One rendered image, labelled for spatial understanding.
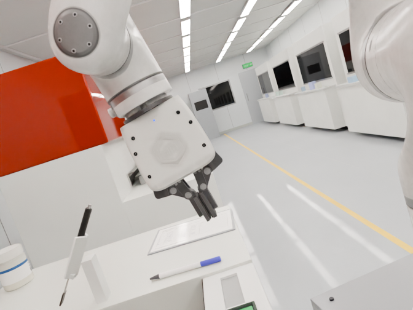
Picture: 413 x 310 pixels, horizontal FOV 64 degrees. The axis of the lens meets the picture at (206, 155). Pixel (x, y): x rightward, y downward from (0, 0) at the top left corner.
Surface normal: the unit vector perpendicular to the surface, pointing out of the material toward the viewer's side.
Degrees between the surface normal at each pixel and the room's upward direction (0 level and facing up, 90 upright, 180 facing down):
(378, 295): 2
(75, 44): 99
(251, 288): 0
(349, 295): 2
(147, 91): 86
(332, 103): 90
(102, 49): 123
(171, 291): 90
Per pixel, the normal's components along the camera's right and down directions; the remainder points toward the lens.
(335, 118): 0.05, 0.13
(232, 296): -0.30, -0.94
